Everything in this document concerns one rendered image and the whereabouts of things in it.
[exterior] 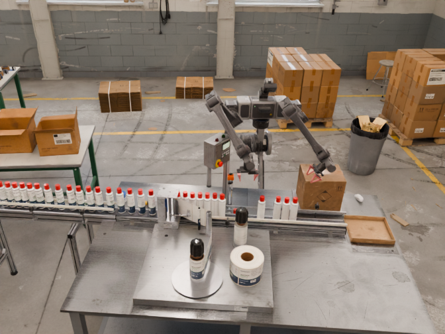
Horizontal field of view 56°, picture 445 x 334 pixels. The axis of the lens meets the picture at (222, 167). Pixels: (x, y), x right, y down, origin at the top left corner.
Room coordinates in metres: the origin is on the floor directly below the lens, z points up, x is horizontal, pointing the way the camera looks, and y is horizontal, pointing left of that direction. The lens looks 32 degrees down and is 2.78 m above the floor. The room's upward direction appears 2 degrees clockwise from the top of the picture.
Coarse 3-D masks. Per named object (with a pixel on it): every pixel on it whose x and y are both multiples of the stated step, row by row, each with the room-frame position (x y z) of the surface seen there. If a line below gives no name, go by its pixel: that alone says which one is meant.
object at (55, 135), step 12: (48, 120) 3.61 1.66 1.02; (60, 120) 3.63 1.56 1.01; (72, 120) 3.65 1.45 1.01; (36, 132) 3.31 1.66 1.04; (48, 132) 3.35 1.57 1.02; (60, 132) 3.38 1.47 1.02; (72, 132) 3.40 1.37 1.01; (48, 144) 3.35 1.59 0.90; (60, 144) 3.37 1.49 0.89; (72, 144) 3.39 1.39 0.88
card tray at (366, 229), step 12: (348, 216) 2.48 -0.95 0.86; (360, 216) 2.48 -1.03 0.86; (372, 216) 2.48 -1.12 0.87; (348, 228) 2.37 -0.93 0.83; (360, 228) 2.38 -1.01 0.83; (372, 228) 2.38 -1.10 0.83; (384, 228) 2.39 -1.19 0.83; (360, 240) 2.23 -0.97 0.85; (372, 240) 2.22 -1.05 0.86; (384, 240) 2.22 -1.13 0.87
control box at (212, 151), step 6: (210, 138) 2.48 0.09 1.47; (228, 138) 2.50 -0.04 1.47; (204, 144) 2.44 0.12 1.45; (210, 144) 2.41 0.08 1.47; (216, 144) 2.40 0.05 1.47; (204, 150) 2.44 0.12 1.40; (210, 150) 2.41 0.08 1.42; (216, 150) 2.39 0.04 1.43; (204, 156) 2.44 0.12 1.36; (210, 156) 2.41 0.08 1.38; (216, 156) 2.39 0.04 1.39; (228, 156) 2.50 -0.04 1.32; (204, 162) 2.44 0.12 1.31; (210, 162) 2.41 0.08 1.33; (216, 162) 2.39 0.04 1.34; (222, 162) 2.45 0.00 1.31; (216, 168) 2.40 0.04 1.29
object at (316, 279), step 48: (144, 192) 2.74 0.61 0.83; (240, 192) 2.79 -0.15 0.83; (288, 192) 2.81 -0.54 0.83; (96, 240) 2.17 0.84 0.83; (144, 240) 2.18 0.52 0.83; (288, 240) 2.23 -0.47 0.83; (336, 240) 2.24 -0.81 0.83; (96, 288) 1.74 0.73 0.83; (288, 288) 1.79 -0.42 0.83; (336, 288) 1.80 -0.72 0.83; (384, 288) 1.82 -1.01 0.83
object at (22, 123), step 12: (24, 108) 3.77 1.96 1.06; (36, 108) 3.60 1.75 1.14; (0, 120) 3.61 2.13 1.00; (12, 120) 3.63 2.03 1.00; (24, 120) 3.64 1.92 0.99; (0, 132) 3.31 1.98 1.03; (12, 132) 3.31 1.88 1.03; (24, 132) 3.39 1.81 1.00; (0, 144) 3.36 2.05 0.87; (12, 144) 3.37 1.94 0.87; (24, 144) 3.39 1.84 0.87
